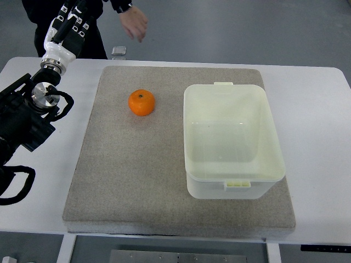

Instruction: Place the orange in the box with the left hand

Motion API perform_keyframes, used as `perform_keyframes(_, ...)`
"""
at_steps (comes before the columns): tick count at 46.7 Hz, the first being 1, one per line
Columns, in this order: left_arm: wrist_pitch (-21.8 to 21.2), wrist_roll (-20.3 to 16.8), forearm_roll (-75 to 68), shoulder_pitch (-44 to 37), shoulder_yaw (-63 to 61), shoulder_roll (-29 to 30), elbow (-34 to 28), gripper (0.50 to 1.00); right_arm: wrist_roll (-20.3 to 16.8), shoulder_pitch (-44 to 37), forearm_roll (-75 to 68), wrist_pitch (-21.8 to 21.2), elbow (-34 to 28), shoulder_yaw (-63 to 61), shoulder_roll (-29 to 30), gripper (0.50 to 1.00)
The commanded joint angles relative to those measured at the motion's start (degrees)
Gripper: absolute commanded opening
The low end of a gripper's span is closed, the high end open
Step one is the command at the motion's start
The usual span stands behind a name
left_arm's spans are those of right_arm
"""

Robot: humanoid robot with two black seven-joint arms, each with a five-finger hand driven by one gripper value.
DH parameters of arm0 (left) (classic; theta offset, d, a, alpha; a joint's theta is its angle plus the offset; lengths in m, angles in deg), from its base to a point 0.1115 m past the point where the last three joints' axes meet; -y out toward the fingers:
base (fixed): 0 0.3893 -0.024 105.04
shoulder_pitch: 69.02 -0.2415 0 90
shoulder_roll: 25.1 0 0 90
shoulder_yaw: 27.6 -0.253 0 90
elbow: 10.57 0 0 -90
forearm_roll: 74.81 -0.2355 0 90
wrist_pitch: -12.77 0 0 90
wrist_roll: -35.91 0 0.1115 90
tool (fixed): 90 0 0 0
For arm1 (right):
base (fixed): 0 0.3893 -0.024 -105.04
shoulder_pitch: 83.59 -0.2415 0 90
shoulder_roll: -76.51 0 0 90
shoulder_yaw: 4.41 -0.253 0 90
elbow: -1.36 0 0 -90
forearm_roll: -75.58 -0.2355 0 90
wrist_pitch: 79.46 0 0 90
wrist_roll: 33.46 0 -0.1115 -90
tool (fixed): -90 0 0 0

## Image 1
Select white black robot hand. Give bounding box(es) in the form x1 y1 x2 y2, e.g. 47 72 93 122
41 1 94 76

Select person's bare hand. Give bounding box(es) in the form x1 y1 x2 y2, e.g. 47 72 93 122
119 6 148 43

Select orange fruit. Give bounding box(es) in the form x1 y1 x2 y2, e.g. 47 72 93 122
128 89 155 116

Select white plastic box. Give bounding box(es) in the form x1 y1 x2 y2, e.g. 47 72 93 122
183 82 285 199

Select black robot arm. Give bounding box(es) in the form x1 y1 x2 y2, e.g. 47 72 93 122
1 68 64 165

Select person's dark sleeved forearm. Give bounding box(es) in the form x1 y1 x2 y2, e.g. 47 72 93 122
110 0 133 14

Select person's dark trousers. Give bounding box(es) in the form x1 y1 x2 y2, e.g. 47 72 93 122
22 1 107 59

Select grey foam mat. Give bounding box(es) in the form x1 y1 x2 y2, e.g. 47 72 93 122
63 66 296 238

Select small white floor object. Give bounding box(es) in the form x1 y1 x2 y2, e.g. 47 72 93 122
2 256 17 263

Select black table control panel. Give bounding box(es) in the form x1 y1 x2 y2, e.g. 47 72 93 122
301 244 351 254

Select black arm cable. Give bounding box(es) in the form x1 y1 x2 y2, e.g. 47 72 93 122
0 165 37 206

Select white table leg frame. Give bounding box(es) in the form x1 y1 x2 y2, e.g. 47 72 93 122
56 233 76 263

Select grey metal base plate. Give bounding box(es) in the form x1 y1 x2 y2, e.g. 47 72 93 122
109 250 247 263

